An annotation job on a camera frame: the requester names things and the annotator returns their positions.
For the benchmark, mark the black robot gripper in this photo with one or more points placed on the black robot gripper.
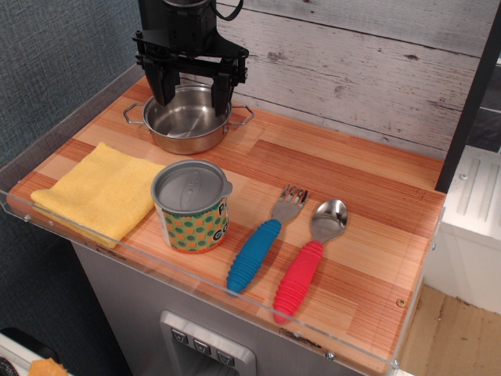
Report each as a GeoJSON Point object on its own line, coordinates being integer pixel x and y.
{"type": "Point", "coordinates": [190, 43]}

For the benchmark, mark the toy can with grey lid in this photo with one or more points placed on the toy can with grey lid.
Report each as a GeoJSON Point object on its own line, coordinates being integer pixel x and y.
{"type": "Point", "coordinates": [191, 200]}

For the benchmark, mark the stainless steel pot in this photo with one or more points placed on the stainless steel pot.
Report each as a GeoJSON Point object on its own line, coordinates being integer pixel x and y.
{"type": "Point", "coordinates": [188, 124]}

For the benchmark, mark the yellow folded cloth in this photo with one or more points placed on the yellow folded cloth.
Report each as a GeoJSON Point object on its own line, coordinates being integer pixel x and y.
{"type": "Point", "coordinates": [104, 197]}

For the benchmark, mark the grey toy fridge cabinet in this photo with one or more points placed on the grey toy fridge cabinet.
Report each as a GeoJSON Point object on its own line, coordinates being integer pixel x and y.
{"type": "Point", "coordinates": [133, 301]}

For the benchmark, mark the silver dispenser button panel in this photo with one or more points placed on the silver dispenser button panel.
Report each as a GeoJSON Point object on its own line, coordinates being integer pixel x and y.
{"type": "Point", "coordinates": [195, 350]}

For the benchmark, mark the orange object at corner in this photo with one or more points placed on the orange object at corner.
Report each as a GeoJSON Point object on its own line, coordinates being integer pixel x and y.
{"type": "Point", "coordinates": [46, 367]}

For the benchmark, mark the blue handled fork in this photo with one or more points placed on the blue handled fork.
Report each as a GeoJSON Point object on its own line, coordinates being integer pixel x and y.
{"type": "Point", "coordinates": [249, 259]}

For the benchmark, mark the red handled spoon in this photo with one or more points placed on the red handled spoon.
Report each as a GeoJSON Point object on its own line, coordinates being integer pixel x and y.
{"type": "Point", "coordinates": [328, 223]}

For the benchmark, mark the clear acrylic guard rail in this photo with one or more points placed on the clear acrylic guard rail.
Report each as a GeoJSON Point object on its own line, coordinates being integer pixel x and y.
{"type": "Point", "coordinates": [351, 314]}

